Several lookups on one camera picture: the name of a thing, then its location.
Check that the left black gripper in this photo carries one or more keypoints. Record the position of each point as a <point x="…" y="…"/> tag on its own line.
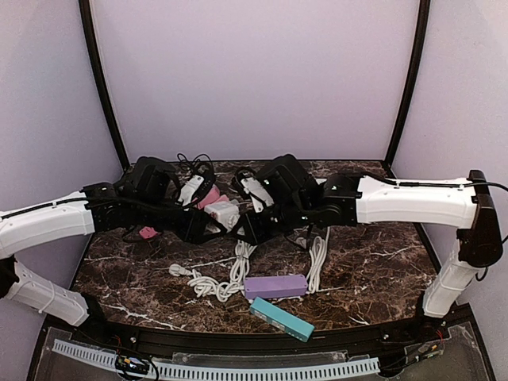
<point x="190" y="227"/>

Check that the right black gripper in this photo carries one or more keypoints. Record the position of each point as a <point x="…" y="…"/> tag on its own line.
<point x="261" y="225"/>

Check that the white cube socket adapter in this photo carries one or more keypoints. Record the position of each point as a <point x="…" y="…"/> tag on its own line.
<point x="225" y="213"/>

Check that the white three-pin plug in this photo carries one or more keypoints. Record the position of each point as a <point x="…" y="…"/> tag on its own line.
<point x="177" y="270"/>

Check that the pink plug adapter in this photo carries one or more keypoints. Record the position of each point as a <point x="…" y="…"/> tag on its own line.
<point x="147" y="233"/>

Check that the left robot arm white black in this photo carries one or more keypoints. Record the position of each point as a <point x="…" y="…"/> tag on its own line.
<point x="94" y="209"/>

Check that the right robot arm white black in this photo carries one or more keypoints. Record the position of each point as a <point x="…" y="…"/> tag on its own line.
<point x="464" y="206"/>

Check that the pink power strip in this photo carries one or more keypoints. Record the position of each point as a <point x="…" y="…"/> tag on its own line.
<point x="212" y="196"/>

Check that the purple power strip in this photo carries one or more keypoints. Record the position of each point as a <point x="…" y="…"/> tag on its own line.
<point x="282" y="286"/>

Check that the teal power strip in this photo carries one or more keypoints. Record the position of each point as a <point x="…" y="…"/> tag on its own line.
<point x="282" y="320"/>

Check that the small circuit board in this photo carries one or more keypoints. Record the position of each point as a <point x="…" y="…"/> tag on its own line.
<point x="132" y="364"/>

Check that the white slotted cable duct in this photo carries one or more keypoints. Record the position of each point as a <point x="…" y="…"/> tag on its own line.
<point x="166" y="371"/>

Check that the left black frame post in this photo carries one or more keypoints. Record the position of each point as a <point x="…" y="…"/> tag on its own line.
<point x="100" y="82"/>

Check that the black frame post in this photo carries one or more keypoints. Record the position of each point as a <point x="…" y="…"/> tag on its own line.
<point x="410" y="83"/>
<point x="100" y="82"/>

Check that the right black frame post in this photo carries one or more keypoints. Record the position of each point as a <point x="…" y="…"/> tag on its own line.
<point x="410" y="83"/>

